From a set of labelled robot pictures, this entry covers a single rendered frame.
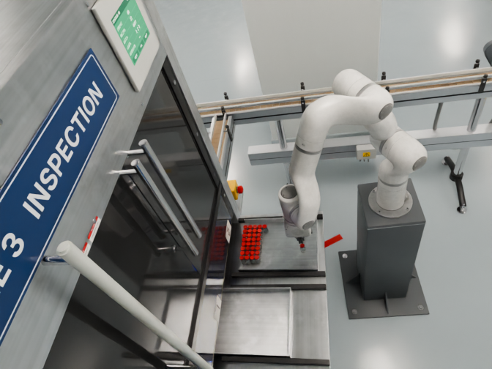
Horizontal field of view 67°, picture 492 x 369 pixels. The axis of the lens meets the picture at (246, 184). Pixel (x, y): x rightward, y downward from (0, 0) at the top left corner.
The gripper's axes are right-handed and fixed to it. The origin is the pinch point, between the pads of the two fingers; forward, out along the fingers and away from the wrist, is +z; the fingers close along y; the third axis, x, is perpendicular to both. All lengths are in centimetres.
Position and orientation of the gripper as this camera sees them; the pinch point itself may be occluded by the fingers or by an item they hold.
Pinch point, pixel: (300, 238)
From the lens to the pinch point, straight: 157.7
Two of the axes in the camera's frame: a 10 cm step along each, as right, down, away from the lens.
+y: 9.7, -0.8, -2.4
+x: 0.9, -7.8, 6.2
